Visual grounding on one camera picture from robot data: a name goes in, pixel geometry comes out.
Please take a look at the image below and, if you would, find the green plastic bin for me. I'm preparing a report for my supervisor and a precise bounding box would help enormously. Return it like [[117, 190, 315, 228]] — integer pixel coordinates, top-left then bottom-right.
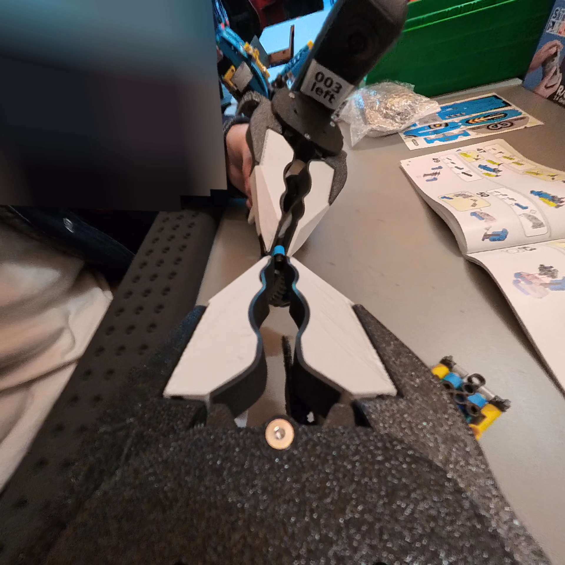
[[366, 0, 555, 98]]

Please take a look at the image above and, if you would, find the dark blue toy set box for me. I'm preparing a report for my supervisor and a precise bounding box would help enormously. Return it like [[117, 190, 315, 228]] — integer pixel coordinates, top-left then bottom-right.
[[523, 16, 565, 108]]

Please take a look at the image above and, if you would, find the black perforated mat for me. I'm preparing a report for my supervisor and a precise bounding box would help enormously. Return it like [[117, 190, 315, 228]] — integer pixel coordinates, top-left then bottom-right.
[[0, 208, 223, 539]]

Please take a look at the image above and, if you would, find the black blue brick assembly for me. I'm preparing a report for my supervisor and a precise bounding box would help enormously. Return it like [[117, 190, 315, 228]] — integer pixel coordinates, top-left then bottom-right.
[[265, 247, 297, 307]]

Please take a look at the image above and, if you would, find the clear plastic bag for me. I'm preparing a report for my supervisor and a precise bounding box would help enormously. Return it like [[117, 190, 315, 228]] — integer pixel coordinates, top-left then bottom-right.
[[339, 80, 440, 147]]

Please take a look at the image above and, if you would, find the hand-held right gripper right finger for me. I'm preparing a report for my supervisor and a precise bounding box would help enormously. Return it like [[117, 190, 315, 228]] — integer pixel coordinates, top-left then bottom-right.
[[292, 256, 400, 416]]

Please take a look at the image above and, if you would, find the building instruction booklet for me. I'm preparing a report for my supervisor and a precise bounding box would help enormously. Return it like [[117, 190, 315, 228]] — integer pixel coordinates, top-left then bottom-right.
[[400, 139, 565, 395]]

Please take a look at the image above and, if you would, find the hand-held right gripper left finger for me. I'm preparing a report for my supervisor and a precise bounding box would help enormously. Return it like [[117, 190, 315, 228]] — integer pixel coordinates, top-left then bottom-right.
[[164, 256, 270, 408]]

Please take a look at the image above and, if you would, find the person's left hand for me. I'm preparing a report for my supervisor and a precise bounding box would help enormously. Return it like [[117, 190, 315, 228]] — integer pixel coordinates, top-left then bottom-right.
[[225, 122, 257, 211]]

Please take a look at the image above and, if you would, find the blue toy robot model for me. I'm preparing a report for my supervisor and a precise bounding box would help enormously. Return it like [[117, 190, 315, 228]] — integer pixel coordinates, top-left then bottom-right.
[[216, 25, 272, 93]]

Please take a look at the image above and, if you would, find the blue white leaflet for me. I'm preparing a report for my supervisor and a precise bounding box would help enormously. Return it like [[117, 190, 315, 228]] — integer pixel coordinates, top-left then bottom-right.
[[398, 92, 544, 151]]

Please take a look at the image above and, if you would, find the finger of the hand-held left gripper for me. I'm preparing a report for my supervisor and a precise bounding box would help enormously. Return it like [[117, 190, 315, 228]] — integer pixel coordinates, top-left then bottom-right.
[[286, 157, 338, 257], [249, 131, 298, 257]]

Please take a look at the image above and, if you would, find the grey desk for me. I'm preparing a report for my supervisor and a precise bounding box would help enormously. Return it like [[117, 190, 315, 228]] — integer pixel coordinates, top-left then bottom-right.
[[195, 80, 565, 565]]

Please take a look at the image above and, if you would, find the yellow blue brick assembly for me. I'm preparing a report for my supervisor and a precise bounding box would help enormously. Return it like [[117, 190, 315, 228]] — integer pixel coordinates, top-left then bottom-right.
[[431, 355, 512, 440]]

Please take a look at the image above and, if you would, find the white shirt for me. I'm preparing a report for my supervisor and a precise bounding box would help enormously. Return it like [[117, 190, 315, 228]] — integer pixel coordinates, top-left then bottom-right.
[[0, 225, 115, 491]]

